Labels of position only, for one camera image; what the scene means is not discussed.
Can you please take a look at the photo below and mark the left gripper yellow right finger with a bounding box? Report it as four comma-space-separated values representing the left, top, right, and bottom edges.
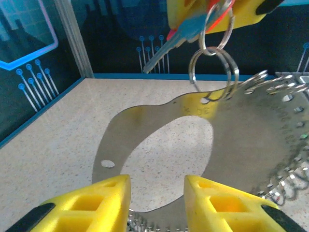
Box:
183, 174, 308, 232

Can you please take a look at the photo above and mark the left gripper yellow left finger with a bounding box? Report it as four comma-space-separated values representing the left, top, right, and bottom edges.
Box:
4, 174, 132, 232

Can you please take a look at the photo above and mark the red tag key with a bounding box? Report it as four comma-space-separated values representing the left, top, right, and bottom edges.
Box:
142, 0, 236, 73

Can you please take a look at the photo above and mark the large silver split ring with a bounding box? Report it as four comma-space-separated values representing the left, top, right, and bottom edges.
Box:
188, 47, 240, 102

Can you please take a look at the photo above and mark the aluminium corner post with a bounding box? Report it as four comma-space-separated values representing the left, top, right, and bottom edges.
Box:
54, 0, 95, 78

